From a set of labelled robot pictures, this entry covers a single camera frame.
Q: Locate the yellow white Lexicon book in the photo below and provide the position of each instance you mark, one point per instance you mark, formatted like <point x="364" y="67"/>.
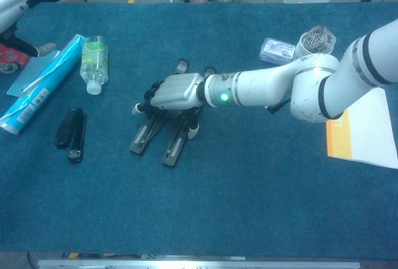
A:
<point x="367" y="138"/>

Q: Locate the black stapler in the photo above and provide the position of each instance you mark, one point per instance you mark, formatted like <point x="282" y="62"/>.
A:
<point x="66" y="132"/>

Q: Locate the red snack canister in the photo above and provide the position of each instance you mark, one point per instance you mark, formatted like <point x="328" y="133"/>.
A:
<point x="9" y="62"/>

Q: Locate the clear purple plastic box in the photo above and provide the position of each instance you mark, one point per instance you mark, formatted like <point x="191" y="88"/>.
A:
<point x="276" y="50"/>

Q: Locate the blue carpet table cover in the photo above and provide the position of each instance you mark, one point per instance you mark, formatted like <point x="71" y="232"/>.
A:
<point x="124" y="203"/>

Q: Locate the blue cling film tube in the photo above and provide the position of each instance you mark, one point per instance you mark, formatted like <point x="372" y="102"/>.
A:
<point x="46" y="85"/>

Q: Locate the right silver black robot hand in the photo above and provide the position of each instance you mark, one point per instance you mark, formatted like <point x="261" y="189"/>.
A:
<point x="177" y="92"/>

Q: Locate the aluminium frame rail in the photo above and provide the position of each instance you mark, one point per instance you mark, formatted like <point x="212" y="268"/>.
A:
<point x="199" y="264"/>

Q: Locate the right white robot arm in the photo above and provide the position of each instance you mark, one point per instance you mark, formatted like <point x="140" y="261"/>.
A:
<point x="264" y="85"/>

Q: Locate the white cup of paper clips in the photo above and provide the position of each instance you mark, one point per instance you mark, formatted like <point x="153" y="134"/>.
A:
<point x="314" y="42"/>

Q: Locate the black folding laptop stand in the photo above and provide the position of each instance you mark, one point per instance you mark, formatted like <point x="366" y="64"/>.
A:
<point x="143" y="138"/>

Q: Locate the light blue smartphone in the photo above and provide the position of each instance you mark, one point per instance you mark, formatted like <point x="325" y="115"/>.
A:
<point x="28" y="73"/>

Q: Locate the clear water bottle green label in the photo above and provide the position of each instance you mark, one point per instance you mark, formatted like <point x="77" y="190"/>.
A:
<point x="93" y="61"/>

